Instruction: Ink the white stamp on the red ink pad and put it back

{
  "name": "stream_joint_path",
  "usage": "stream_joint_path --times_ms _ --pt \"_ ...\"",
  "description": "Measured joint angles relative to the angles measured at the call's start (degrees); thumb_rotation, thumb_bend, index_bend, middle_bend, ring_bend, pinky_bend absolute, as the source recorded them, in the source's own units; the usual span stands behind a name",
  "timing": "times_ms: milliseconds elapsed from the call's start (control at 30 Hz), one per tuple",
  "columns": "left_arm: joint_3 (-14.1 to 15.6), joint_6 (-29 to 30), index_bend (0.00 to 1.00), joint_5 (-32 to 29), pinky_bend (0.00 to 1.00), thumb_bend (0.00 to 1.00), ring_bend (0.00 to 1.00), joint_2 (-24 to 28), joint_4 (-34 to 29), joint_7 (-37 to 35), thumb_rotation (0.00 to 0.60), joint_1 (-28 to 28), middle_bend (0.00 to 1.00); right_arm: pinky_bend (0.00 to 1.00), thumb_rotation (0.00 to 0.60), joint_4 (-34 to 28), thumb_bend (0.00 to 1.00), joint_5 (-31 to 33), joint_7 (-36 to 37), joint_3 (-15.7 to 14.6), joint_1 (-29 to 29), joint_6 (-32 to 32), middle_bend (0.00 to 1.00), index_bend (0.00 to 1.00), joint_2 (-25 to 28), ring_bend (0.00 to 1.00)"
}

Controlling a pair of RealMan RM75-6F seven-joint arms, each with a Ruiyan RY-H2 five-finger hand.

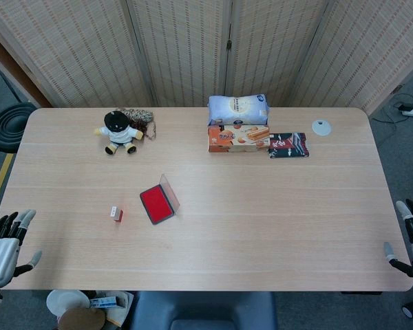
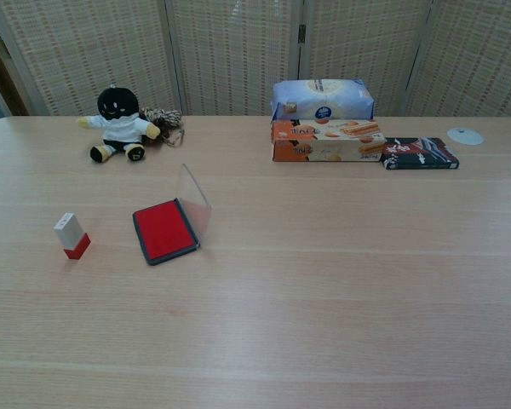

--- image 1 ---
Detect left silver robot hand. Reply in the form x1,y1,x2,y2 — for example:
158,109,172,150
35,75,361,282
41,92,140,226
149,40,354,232
0,208,43,287

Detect small red stamp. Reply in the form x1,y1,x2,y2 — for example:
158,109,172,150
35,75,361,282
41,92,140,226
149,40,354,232
109,205,125,223

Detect red ink pad clear lid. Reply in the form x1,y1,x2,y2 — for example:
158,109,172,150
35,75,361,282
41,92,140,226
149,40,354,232
139,173,181,226

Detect white round plate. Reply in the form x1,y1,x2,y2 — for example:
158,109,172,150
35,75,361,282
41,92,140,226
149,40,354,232
46,289,91,318

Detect brown round wooden board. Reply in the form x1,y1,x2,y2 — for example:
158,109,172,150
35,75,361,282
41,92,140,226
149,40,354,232
57,307,106,330

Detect small blue white box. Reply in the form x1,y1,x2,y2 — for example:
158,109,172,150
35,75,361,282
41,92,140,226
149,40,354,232
89,296,120,309

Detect black ribbed round stool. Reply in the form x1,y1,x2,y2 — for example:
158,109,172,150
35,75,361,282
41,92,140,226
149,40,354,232
0,101,39,155

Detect black-headed plush doll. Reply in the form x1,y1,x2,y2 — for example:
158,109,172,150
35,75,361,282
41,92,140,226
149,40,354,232
93,109,142,155

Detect dark red snack packet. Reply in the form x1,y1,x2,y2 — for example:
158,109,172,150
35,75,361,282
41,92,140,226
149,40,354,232
268,132,310,160

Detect dark blue chair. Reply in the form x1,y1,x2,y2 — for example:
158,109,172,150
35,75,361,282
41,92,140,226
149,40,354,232
129,291,278,330

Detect orange biscuit box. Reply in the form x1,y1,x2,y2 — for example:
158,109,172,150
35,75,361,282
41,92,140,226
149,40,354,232
206,124,271,154

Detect pale blue snack bag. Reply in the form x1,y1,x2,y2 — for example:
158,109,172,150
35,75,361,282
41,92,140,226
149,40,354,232
208,94,271,127

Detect bamboo folding screen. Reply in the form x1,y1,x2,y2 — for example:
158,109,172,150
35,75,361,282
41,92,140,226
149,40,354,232
0,0,413,116

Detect black power cable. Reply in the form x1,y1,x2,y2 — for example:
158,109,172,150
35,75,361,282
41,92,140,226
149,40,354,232
370,92,413,138

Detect grey round cable grommet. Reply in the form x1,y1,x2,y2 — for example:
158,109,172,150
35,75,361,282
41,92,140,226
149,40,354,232
312,119,333,137

